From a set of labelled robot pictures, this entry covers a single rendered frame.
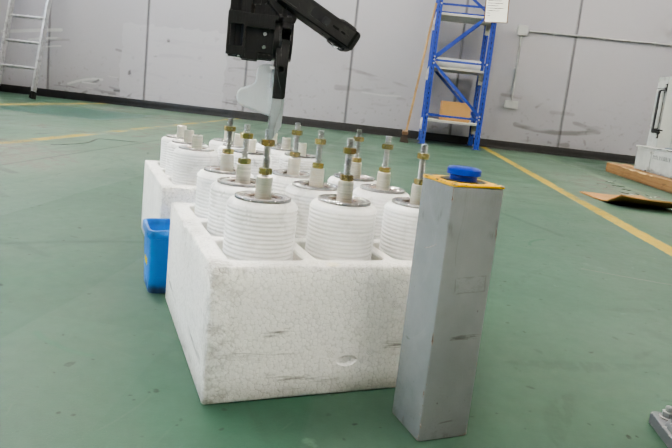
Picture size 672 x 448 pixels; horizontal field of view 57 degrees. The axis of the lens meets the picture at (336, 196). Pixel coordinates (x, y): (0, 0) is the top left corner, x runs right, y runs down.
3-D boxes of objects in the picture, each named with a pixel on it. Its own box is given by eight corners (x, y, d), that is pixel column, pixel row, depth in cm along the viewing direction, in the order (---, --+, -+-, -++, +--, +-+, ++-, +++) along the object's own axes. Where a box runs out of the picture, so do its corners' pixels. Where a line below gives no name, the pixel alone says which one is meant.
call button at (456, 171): (467, 182, 76) (469, 165, 75) (486, 187, 72) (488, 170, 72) (439, 180, 74) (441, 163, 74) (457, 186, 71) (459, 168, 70)
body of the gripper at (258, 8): (227, 61, 82) (234, -33, 80) (291, 68, 84) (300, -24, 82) (224, 59, 75) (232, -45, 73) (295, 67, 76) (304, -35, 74)
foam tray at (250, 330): (359, 294, 127) (370, 208, 124) (465, 382, 91) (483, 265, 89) (164, 298, 112) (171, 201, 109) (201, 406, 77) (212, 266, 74)
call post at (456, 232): (438, 407, 83) (471, 179, 78) (467, 436, 76) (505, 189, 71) (391, 412, 80) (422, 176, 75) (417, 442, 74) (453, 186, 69)
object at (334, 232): (370, 320, 93) (385, 202, 90) (351, 341, 84) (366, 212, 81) (311, 306, 96) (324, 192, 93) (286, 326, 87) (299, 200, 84)
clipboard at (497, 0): (506, 24, 607) (513, -17, 601) (507, 24, 604) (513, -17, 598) (481, 22, 609) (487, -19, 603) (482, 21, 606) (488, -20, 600)
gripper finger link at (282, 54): (269, 101, 79) (275, 33, 79) (283, 102, 80) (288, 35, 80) (270, 96, 75) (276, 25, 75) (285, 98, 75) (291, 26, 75)
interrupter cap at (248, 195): (233, 203, 78) (234, 198, 78) (234, 193, 86) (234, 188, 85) (293, 208, 79) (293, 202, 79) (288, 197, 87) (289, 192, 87)
